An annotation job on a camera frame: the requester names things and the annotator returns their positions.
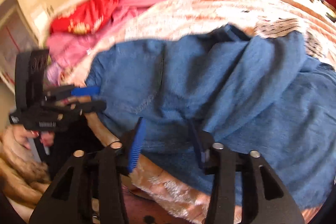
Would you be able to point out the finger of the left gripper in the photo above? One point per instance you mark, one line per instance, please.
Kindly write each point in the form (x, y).
(86, 108)
(78, 91)

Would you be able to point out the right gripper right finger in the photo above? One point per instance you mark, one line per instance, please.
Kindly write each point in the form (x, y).
(265, 197)

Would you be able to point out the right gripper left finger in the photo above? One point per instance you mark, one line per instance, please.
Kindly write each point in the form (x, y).
(68, 199)

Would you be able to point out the blue denim pants lace trim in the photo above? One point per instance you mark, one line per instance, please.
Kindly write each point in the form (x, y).
(250, 93)

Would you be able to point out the fuzzy tan sleeve left forearm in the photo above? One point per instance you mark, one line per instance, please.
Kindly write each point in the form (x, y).
(25, 179)

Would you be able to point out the left hand red nails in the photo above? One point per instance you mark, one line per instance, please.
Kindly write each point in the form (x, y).
(22, 136)

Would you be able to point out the red floral blanket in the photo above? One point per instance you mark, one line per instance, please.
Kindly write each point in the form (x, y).
(86, 17)

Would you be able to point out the peach bear pattern bedspread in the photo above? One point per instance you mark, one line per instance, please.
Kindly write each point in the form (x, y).
(171, 20)

